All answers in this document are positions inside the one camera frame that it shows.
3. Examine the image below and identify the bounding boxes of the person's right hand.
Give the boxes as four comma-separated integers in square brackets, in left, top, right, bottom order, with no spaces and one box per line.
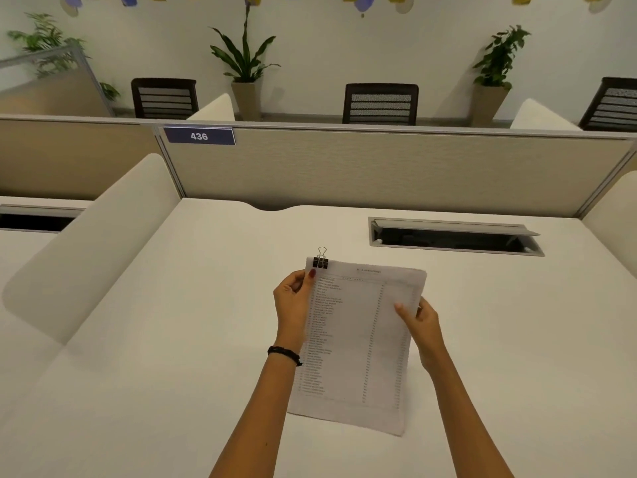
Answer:
[393,296,445,374]

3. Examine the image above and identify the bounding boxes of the person's left hand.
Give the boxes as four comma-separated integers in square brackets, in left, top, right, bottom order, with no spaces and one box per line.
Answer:
[273,268,318,357]

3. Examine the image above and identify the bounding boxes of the printed paper sheets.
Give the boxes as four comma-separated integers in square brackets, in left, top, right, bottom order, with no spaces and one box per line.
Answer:
[287,258,428,437]

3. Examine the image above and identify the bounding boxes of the person's left forearm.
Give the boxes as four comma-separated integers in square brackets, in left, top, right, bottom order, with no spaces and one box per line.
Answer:
[209,347,302,478]

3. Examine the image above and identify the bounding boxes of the person's right forearm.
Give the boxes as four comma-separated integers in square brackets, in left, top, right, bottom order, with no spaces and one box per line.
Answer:
[426,352,515,478]

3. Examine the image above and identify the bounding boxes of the beige desk partition panel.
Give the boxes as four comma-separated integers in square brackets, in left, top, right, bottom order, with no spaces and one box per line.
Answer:
[0,114,165,200]
[154,122,637,218]

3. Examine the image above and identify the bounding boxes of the blue desk number sign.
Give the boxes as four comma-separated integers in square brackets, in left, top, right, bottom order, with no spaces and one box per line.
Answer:
[163,126,237,146]

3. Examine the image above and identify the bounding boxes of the black mesh office chair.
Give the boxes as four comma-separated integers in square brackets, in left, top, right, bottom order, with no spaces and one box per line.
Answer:
[578,77,637,133]
[342,83,420,126]
[131,78,199,120]

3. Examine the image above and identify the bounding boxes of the white curved side divider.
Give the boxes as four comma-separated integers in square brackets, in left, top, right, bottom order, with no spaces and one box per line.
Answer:
[186,93,236,123]
[2,153,182,345]
[581,170,637,279]
[510,98,583,132]

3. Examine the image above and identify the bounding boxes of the tall leafy potted plant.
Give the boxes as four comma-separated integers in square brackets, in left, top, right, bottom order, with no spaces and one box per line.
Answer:
[209,0,281,122]

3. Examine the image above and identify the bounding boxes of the bushy potted plant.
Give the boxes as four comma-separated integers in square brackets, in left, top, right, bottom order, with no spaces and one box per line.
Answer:
[470,25,532,128]

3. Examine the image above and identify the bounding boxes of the blue and yellow hanging decorations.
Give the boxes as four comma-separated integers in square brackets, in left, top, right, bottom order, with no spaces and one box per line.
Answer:
[60,0,605,18]

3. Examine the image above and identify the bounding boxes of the glass-topped beige partition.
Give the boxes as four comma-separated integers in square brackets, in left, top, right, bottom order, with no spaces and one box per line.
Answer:
[0,40,116,118]

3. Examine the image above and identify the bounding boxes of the fern-like potted plant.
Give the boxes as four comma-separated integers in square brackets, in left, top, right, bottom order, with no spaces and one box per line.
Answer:
[6,13,121,102]

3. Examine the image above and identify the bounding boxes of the black beaded bracelet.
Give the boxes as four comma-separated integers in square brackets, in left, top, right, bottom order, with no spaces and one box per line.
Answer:
[267,346,303,367]

